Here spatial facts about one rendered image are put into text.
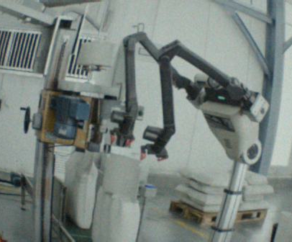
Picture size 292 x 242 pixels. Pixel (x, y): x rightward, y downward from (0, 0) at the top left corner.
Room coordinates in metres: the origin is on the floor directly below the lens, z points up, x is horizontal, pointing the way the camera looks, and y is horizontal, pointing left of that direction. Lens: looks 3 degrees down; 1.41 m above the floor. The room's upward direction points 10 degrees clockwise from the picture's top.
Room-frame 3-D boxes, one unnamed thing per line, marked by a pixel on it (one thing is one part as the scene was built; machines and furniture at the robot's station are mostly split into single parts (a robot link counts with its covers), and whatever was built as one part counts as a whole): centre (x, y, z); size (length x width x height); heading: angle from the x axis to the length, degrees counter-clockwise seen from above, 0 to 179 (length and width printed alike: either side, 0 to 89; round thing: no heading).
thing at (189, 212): (5.99, -1.21, 0.07); 1.20 x 0.82 x 0.14; 117
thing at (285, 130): (8.93, -2.88, 2.30); 0.57 x 0.01 x 3.60; 115
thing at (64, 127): (2.77, 0.45, 1.21); 0.15 x 0.15 x 0.25
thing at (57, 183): (3.47, 0.67, 0.53); 1.05 x 0.02 x 0.41; 25
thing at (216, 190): (5.83, -0.91, 0.44); 0.66 x 0.42 x 0.14; 19
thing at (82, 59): (3.08, 0.44, 1.61); 0.15 x 0.14 x 0.17; 25
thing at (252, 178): (6.15, -1.50, 0.56); 0.67 x 0.43 x 0.15; 25
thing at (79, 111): (2.71, 0.37, 1.25); 0.10 x 0.08 x 0.12; 140
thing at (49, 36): (5.30, 1.20, 1.82); 0.51 x 0.27 x 0.71; 25
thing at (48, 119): (3.00, 0.53, 1.18); 0.34 x 0.25 x 0.31; 115
